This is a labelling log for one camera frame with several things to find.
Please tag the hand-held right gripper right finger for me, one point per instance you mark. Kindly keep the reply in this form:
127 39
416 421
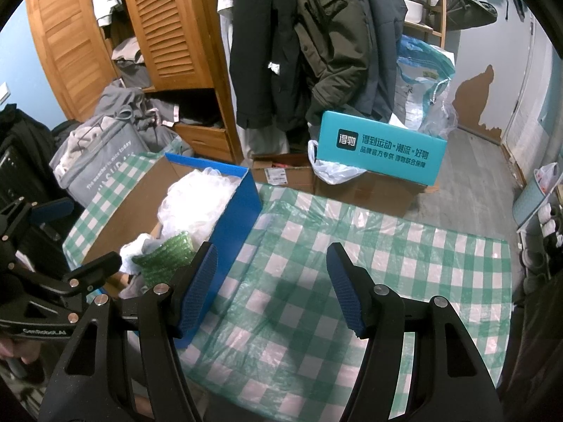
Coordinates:
347 290

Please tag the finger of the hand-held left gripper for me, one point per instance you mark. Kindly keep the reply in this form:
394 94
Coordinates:
96 270
55 209

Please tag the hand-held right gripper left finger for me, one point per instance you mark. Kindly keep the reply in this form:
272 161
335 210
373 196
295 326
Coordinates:
198 290

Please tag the light green cloth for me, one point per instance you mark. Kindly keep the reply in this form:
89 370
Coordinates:
167 259

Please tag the blue-rimmed cardboard box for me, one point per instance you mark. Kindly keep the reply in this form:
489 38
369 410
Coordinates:
233 228

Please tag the white mesh bath sponge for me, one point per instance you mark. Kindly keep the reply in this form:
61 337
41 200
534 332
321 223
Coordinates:
193 202

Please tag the person's left hand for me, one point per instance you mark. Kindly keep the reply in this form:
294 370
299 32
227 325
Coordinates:
20 349

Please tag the grey printed laundry bag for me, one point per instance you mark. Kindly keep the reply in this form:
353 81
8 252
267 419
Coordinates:
101 171

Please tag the green checked tablecloth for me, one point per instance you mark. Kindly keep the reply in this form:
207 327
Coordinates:
308 228

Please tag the brown cardboard box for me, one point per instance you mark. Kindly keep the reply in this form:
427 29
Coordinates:
382 195

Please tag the grey hoodie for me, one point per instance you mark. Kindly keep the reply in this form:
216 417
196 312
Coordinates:
123 105

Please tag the small labelled cardboard box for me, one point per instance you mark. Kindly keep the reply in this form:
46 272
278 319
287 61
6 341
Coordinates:
281 173

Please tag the pale green plastic bag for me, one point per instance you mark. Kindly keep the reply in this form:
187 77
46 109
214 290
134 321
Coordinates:
182 147

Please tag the teal printed box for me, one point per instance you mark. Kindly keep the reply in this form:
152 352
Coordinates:
378 149

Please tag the wooden wardrobe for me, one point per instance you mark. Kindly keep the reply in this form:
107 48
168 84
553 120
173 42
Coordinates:
206 136

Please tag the grey folded clothes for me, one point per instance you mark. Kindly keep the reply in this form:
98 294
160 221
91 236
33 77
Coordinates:
129 66

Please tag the wooden louvered wardrobe door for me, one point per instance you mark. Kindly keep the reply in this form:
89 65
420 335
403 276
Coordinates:
167 26
66 39

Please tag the light blue bin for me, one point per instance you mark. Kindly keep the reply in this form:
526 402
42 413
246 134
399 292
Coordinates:
528 204

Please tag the group of shoes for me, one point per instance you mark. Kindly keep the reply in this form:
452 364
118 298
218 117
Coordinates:
547 224

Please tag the blue and white plastic bag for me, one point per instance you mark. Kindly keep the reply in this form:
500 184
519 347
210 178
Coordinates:
422 83

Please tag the small white bin bag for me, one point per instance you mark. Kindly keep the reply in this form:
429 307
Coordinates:
545 178

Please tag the dark navy jacket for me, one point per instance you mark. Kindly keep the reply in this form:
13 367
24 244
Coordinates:
382 52

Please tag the black hanging coat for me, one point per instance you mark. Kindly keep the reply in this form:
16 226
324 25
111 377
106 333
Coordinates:
264 52

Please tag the olive green jacket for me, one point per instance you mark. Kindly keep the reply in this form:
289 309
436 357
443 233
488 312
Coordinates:
334 30

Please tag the white door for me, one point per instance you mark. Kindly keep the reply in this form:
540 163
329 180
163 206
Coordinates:
528 96

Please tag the wooden shelf rack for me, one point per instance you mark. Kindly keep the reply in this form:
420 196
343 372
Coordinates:
435 13

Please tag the grey backpack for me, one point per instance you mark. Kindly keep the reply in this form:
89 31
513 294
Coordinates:
473 9

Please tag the white wall switch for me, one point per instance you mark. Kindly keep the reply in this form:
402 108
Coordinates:
3 92

